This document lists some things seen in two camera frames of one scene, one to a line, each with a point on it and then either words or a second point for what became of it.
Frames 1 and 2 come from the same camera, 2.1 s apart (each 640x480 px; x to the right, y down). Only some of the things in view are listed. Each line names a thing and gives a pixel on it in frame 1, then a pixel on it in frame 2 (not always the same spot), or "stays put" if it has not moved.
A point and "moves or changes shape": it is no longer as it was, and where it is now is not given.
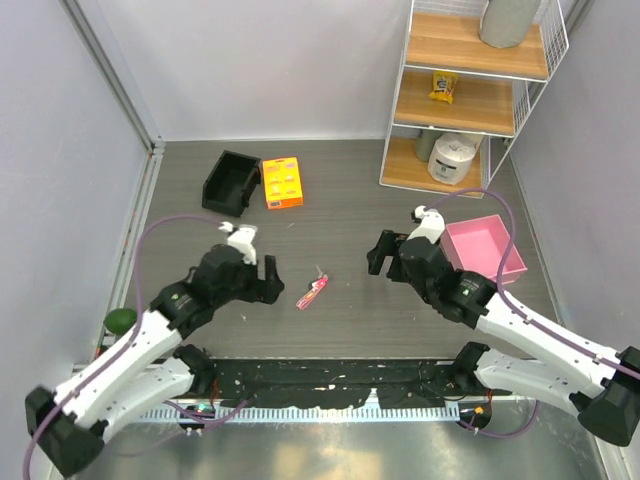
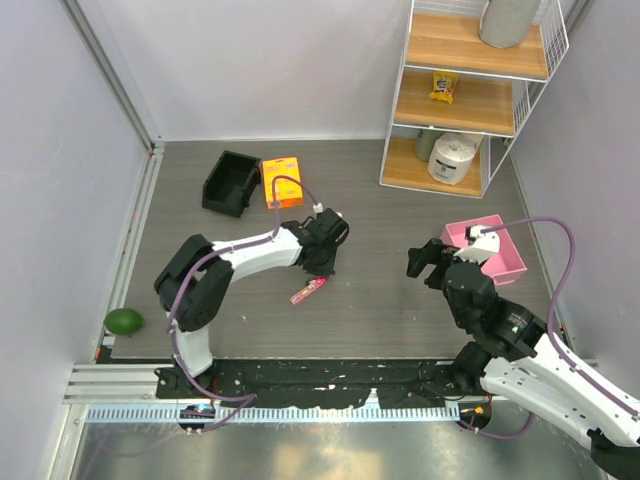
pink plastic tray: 480,245 stays put
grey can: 424,144 stays put
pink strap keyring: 315,288 moves or changes shape
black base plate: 358,382 stays put
